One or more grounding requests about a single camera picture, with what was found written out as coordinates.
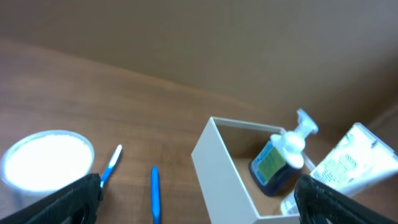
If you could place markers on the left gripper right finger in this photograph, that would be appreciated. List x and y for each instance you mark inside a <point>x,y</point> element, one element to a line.
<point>319,203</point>

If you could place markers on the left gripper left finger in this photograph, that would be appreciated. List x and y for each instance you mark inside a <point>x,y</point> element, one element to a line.
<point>78,202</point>

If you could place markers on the dark blue pump bottle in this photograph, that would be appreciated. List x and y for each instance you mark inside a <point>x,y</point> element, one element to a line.
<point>282,157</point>

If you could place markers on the white round jar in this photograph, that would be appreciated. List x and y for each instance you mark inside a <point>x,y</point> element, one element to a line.
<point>43,163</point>

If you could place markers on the white squeeze tube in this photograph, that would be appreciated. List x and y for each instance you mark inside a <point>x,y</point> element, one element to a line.
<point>359,161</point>

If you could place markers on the blue white toothbrush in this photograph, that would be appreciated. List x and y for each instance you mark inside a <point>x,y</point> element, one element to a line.
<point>111,165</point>

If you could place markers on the blue disposable razor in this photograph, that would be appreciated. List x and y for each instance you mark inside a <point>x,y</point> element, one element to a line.
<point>155,195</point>

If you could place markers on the white cardboard box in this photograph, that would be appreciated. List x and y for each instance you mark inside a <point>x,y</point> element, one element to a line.
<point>221,159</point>

